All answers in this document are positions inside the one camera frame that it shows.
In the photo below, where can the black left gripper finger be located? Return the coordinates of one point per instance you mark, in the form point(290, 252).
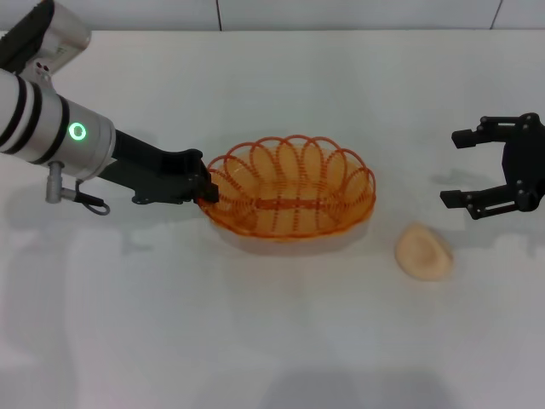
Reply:
point(198, 168)
point(208, 194)

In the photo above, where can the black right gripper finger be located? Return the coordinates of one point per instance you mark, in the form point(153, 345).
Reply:
point(466, 138)
point(453, 199)

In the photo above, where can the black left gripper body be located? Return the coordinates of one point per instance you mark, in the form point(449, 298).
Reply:
point(153, 176)

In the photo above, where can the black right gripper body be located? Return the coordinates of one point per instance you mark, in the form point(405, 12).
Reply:
point(526, 166)

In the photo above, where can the pale beige bread piece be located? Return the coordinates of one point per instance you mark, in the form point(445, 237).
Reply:
point(423, 253)

